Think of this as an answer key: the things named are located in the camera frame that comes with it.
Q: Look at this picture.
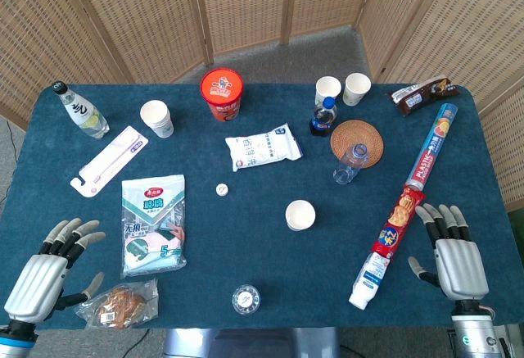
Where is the red cracker pack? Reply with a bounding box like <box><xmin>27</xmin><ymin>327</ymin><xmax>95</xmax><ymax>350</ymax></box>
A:
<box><xmin>371</xmin><ymin>184</ymin><xmax>427</xmax><ymax>260</ymax></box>

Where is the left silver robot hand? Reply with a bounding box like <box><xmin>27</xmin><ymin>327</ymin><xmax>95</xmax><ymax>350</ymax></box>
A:
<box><xmin>3</xmin><ymin>217</ymin><xmax>106</xmax><ymax>325</ymax></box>

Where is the orange instant noodle tub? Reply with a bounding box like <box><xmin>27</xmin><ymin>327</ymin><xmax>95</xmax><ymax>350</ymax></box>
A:
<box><xmin>200</xmin><ymin>67</ymin><xmax>245</xmax><ymax>123</ymax></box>

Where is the woven wooden folding screen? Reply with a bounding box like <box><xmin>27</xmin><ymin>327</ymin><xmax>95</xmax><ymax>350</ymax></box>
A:
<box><xmin>0</xmin><ymin>0</ymin><xmax>524</xmax><ymax>211</ymax></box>

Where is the round woven rattan coaster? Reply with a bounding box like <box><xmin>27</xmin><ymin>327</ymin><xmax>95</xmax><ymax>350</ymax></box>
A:
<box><xmin>330</xmin><ymin>119</ymin><xmax>386</xmax><ymax>170</ymax></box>

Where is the brown snack bar wrapper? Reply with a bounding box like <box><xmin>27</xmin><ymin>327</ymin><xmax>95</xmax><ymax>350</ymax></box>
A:
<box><xmin>386</xmin><ymin>78</ymin><xmax>462</xmax><ymax>118</ymax></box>

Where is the bread in clear bag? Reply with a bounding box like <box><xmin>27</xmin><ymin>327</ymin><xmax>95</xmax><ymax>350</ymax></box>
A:
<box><xmin>73</xmin><ymin>279</ymin><xmax>160</xmax><ymax>330</ymax></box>

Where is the single white paper cup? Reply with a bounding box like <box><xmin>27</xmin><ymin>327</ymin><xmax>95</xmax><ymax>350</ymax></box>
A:
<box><xmin>285</xmin><ymin>199</ymin><xmax>317</xmax><ymax>232</ymax></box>

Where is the stack of paper cups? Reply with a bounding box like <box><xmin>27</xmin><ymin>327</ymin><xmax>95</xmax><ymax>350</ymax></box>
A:
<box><xmin>139</xmin><ymin>100</ymin><xmax>174</xmax><ymax>139</ymax></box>

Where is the clear glass soda bottle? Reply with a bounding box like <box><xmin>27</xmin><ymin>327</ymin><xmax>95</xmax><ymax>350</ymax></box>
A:
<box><xmin>52</xmin><ymin>80</ymin><xmax>111</xmax><ymax>139</ymax></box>

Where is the plastic food wrap roll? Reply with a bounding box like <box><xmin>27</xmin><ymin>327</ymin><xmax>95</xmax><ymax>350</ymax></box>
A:
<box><xmin>404</xmin><ymin>102</ymin><xmax>459</xmax><ymax>191</ymax></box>

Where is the pink toothbrush pack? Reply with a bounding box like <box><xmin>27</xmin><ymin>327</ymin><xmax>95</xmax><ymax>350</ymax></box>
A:
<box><xmin>69</xmin><ymin>125</ymin><xmax>150</xmax><ymax>198</ymax></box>

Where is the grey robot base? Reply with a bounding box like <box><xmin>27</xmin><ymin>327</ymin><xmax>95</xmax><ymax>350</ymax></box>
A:
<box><xmin>162</xmin><ymin>327</ymin><xmax>341</xmax><ymax>358</ymax></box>

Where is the clear water bottle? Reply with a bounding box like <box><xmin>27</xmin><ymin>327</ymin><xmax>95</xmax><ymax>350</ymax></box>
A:
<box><xmin>332</xmin><ymin>143</ymin><xmax>372</xmax><ymax>186</ymax></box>

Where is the small Pepsi cola bottle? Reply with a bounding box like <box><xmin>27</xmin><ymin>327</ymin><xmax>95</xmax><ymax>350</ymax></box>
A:
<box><xmin>309</xmin><ymin>96</ymin><xmax>339</xmax><ymax>137</ymax></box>

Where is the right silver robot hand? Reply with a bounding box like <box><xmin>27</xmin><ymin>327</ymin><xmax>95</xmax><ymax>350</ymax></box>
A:
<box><xmin>408</xmin><ymin>203</ymin><xmax>490</xmax><ymax>302</ymax></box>

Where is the cleaning cloth pack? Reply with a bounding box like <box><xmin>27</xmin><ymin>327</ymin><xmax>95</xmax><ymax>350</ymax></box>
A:
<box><xmin>121</xmin><ymin>174</ymin><xmax>187</xmax><ymax>278</ymax></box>

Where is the white wet wipes pack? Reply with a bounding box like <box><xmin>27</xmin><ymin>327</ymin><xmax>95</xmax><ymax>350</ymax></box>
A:
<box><xmin>224</xmin><ymin>122</ymin><xmax>305</xmax><ymax>173</ymax></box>

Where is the sealed white-capped water bottle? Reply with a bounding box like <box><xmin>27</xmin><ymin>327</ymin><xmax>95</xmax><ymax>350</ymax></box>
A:
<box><xmin>231</xmin><ymin>283</ymin><xmax>262</xmax><ymax>315</ymax></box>

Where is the blue table cloth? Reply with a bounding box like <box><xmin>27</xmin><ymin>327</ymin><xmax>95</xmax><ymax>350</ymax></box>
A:
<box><xmin>0</xmin><ymin>83</ymin><xmax>524</xmax><ymax>330</ymax></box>

